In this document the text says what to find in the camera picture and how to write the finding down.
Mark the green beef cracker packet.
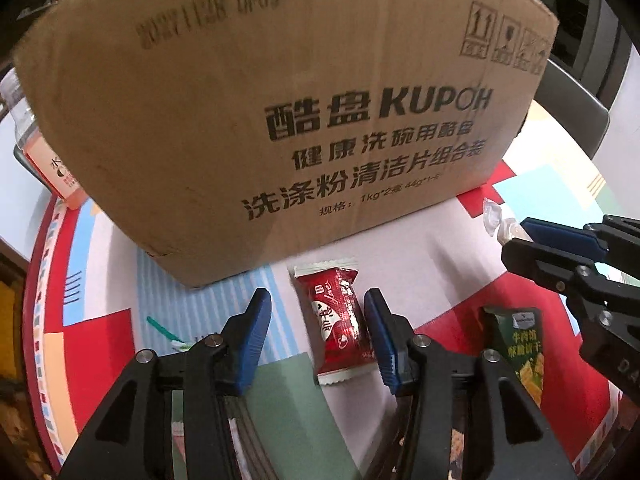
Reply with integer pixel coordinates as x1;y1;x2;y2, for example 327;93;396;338
480;306;544;406

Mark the green lollipop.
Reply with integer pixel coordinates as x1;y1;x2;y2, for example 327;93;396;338
145;316;192;352

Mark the small red candy packet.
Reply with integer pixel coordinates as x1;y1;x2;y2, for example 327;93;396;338
293;259;375;386

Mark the white wrapped candy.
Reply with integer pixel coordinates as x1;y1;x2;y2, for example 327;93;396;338
483;198;532;246

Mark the dark grey dining chair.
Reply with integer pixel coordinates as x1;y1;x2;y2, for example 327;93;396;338
534;60;610;159

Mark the plastic bottle orange drink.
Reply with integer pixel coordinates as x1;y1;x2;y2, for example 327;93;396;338
1;68;88;210

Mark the brown cardboard box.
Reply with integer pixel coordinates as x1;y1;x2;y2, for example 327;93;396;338
13;0;558;287

